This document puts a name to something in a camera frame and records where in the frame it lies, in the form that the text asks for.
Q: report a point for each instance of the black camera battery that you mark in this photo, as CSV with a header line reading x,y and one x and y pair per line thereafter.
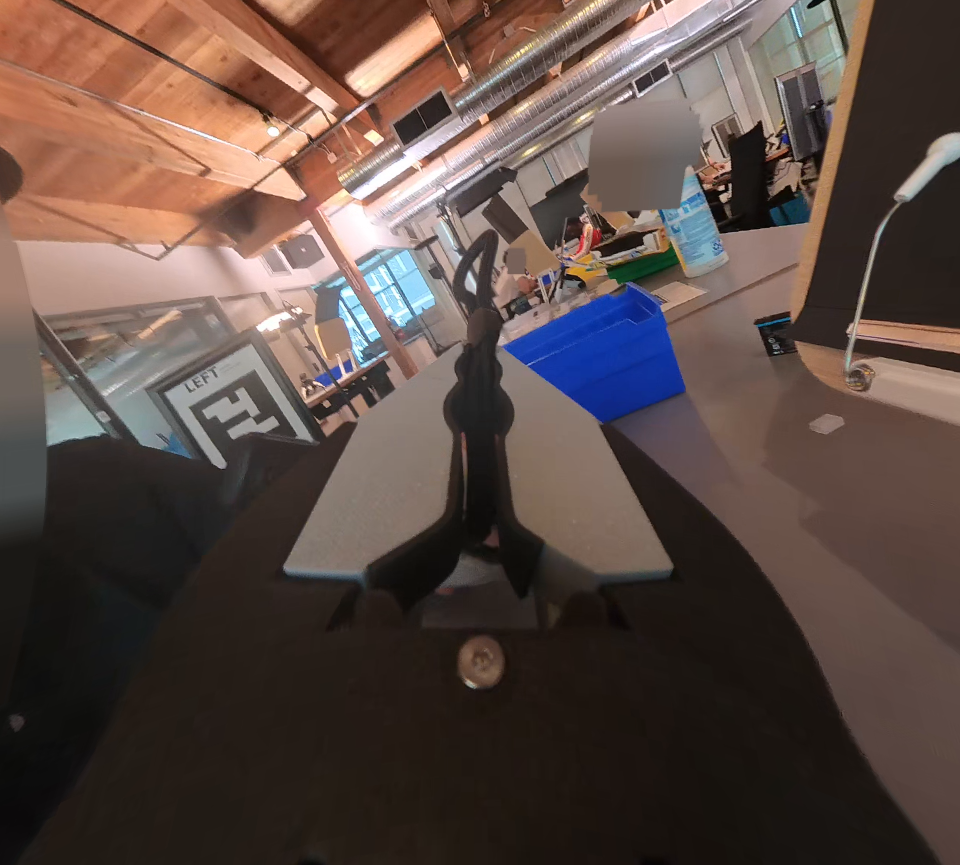
x,y
776,336

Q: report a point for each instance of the green storage bin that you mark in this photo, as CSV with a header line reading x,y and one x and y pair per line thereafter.
x,y
645,266

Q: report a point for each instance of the blue storage bin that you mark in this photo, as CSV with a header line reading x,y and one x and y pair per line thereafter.
x,y
600,362

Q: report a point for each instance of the silver ventilation duct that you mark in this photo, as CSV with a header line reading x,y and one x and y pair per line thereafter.
x,y
540,104
540,47

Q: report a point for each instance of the black white marker sign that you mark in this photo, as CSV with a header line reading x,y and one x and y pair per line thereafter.
x,y
232,400

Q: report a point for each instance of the black wall speaker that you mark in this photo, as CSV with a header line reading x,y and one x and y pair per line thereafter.
x,y
300,250

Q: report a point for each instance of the reddish wooden post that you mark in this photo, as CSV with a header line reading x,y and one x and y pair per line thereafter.
x,y
360,280

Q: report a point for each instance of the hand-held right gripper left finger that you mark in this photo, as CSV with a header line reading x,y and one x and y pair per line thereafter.
x,y
375,505

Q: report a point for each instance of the black board book stand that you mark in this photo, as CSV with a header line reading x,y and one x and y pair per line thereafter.
x,y
900,130

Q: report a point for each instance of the black hanging screen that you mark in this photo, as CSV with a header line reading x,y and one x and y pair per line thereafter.
x,y
484,188

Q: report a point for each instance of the black office chair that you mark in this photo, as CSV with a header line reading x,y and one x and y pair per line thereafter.
x,y
750,175

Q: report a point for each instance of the small white piece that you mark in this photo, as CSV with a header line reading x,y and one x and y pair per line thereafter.
x,y
825,424

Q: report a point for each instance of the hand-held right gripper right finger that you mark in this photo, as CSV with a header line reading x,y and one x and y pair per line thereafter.
x,y
585,505

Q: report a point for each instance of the white vent grille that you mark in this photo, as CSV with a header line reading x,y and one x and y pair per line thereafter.
x,y
424,119

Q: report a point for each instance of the small printed carton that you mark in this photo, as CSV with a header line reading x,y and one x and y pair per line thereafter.
x,y
630,246

